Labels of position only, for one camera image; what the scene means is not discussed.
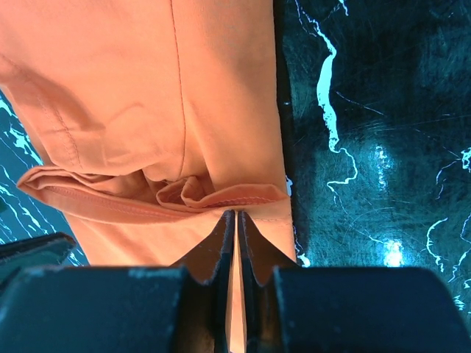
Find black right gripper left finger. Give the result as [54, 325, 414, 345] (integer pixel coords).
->
[1, 211, 235, 352]

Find orange t shirt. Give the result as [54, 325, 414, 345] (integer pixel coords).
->
[0, 0, 298, 353]

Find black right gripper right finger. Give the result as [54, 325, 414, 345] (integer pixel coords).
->
[238, 212, 470, 352]

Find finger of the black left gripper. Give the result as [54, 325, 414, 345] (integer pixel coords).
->
[1, 232, 77, 272]

